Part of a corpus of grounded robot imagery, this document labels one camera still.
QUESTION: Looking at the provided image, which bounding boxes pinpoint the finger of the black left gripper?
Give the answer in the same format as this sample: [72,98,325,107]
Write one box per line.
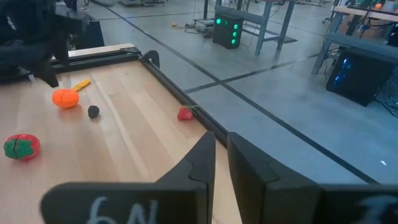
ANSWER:
[50,32,72,68]
[32,57,60,89]

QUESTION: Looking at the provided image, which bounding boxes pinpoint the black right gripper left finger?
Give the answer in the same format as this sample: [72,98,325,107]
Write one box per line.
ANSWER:
[39,130,218,224]

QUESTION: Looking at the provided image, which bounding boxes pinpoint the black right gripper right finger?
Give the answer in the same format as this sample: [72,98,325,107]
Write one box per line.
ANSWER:
[226,131,398,224]

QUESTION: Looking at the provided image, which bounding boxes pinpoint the orange toy tangerine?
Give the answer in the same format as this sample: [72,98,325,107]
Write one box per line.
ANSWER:
[52,88,80,110]

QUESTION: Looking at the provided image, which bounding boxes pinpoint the red toy tomato green top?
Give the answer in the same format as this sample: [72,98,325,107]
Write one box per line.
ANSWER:
[3,133,41,161]

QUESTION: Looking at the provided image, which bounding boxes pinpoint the red toy strawberry green leaves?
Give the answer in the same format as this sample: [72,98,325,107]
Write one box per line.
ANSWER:
[177,105,200,121]

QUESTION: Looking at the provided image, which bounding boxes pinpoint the small yellow toy produce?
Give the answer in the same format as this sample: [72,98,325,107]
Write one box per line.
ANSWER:
[72,78,92,92]

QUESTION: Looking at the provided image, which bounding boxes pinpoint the small black toy berry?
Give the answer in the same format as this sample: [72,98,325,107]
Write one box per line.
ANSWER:
[87,105,101,119]

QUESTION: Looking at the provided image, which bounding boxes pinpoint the grey floor device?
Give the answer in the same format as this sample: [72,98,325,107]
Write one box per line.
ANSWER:
[193,17,216,35]

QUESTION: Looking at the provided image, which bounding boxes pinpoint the black computer tower blue lights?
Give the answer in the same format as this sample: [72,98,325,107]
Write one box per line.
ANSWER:
[325,49,397,107]

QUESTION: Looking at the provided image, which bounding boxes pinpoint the black computer tower green lights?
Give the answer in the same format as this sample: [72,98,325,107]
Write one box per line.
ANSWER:
[213,14,245,50]

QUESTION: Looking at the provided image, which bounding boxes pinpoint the grey metal workbench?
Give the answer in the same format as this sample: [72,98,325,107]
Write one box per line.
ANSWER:
[312,4,398,75]
[203,0,298,57]

